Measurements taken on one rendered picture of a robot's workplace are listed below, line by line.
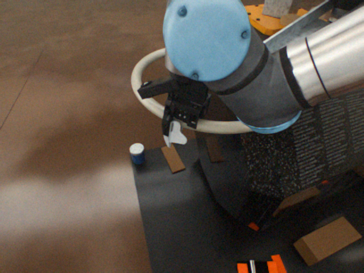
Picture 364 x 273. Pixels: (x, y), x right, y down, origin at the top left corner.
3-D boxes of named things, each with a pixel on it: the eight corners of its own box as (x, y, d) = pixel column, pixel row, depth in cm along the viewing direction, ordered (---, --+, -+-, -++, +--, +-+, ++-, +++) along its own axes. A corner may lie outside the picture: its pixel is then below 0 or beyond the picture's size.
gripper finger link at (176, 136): (180, 160, 52) (188, 128, 47) (160, 150, 53) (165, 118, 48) (185, 153, 54) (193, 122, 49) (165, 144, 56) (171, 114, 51)
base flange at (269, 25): (232, 12, 169) (234, 5, 166) (285, 7, 179) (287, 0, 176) (267, 37, 138) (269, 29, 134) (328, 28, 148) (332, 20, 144)
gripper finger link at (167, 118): (165, 139, 49) (170, 105, 45) (159, 137, 50) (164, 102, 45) (174, 131, 53) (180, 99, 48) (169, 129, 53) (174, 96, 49)
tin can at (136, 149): (143, 165, 157) (140, 154, 147) (130, 163, 158) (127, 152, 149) (147, 154, 163) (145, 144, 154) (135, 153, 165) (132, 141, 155)
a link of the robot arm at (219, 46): (280, 61, 23) (250, 24, 32) (218, -39, 17) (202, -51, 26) (211, 110, 27) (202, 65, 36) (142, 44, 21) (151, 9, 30)
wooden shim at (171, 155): (161, 148, 168) (160, 147, 167) (172, 145, 170) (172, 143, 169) (172, 173, 152) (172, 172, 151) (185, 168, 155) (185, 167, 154)
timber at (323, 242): (308, 266, 113) (319, 260, 104) (292, 244, 120) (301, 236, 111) (349, 243, 121) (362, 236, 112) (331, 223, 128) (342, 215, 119)
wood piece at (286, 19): (278, 23, 143) (281, 15, 139) (290, 21, 146) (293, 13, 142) (302, 34, 131) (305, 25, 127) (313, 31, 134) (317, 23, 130)
